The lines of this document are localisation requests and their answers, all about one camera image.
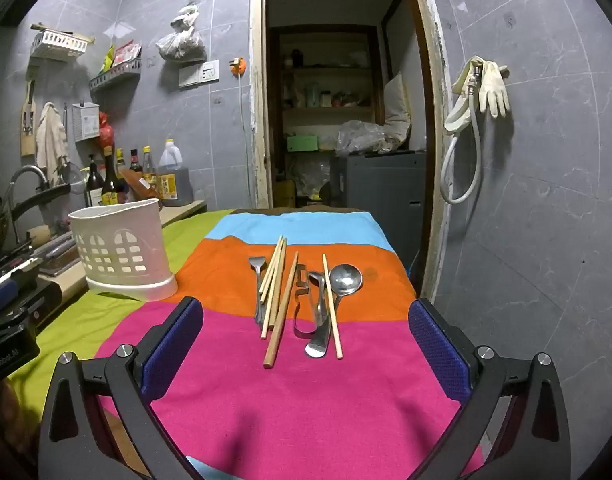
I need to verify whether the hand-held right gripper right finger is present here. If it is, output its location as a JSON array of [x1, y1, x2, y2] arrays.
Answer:
[[408, 297, 572, 480]]

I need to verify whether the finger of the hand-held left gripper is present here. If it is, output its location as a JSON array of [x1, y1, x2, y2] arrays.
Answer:
[[0, 258, 43, 313]]

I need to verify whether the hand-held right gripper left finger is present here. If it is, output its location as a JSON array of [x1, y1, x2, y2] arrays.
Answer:
[[38, 296, 205, 480]]

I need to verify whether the white plastic utensil holder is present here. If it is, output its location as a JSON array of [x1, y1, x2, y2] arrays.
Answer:
[[68, 198, 179, 302]]

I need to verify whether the thin wooden chopstick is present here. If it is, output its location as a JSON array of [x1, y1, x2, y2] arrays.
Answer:
[[268, 240, 289, 331], [260, 238, 287, 340], [259, 234, 285, 296], [322, 253, 345, 360]]

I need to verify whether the round metal ladle spoon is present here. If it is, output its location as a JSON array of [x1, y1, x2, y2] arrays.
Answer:
[[321, 263, 363, 346]]

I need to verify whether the small metal spoon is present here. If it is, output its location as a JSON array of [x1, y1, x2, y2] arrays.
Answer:
[[305, 271, 333, 359]]

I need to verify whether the metal peeler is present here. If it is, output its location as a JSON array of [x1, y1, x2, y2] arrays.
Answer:
[[293, 263, 331, 339]]

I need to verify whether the metal fork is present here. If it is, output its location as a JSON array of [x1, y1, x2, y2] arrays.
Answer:
[[249, 256, 268, 325]]

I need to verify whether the thick wooden chopstick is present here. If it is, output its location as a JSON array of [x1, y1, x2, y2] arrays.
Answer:
[[263, 251, 299, 369]]

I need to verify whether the metal faucet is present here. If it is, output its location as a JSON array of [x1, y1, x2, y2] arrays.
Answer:
[[8, 164, 52, 242]]

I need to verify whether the colourful striped table cloth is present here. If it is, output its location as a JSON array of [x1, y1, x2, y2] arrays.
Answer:
[[8, 209, 487, 480]]

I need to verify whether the dark soy sauce bottle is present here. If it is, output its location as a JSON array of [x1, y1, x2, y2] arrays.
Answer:
[[85, 153, 107, 207]]

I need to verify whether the dark bottle yellow label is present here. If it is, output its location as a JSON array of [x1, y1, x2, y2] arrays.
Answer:
[[101, 145, 125, 206]]

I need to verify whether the wooden cutting board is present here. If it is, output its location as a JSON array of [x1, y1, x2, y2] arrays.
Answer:
[[20, 79, 38, 157]]

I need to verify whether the brown packet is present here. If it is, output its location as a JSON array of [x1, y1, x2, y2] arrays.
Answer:
[[121, 168, 162, 201]]

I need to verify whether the large cooking oil jug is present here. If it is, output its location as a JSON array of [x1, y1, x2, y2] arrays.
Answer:
[[158, 138, 193, 207]]

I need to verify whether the hanging white towel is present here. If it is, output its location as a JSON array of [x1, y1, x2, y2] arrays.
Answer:
[[35, 102, 71, 174]]

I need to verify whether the grey cabinet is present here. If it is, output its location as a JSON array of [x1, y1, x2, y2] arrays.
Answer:
[[329, 150, 428, 282]]

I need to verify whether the clear bottle yellow cap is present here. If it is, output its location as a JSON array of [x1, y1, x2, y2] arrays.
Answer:
[[142, 145, 159, 197]]

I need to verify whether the yellow container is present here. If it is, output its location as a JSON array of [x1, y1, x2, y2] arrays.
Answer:
[[274, 179, 297, 209]]

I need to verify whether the crumpled clear plastic bag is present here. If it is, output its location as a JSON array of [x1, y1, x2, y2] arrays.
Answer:
[[334, 120, 402, 157]]

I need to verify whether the green box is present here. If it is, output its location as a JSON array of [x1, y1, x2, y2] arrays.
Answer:
[[287, 134, 319, 153]]

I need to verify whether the white pillow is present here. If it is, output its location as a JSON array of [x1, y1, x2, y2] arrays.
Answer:
[[383, 72, 412, 149]]

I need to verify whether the cream rubber glove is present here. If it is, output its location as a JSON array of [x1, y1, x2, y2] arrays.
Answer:
[[478, 61, 511, 120], [444, 55, 485, 134]]

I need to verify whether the red snack packet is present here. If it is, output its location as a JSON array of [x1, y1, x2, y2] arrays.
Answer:
[[112, 42, 142, 67]]

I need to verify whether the wooden shelf unit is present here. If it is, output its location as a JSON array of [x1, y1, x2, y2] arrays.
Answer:
[[270, 24, 387, 202]]

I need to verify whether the hanging clear plastic bag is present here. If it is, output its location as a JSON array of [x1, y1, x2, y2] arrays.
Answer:
[[155, 4, 207, 64]]

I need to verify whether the grey flexible hose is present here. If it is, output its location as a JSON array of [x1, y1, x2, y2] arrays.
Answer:
[[439, 67, 483, 205]]

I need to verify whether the grey wall utensil box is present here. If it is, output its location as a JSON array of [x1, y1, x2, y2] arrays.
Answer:
[[72, 102, 101, 141]]

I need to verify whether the grey wall rack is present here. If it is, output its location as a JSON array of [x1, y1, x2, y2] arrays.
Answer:
[[89, 57, 143, 92]]

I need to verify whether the white wooden door frame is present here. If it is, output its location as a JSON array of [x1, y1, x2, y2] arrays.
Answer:
[[248, 0, 454, 301]]

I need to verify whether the white wall basket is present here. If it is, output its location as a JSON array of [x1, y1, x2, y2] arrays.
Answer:
[[30, 29, 89, 59]]

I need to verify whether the white wall socket plate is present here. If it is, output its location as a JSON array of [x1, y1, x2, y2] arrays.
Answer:
[[179, 59, 221, 90]]

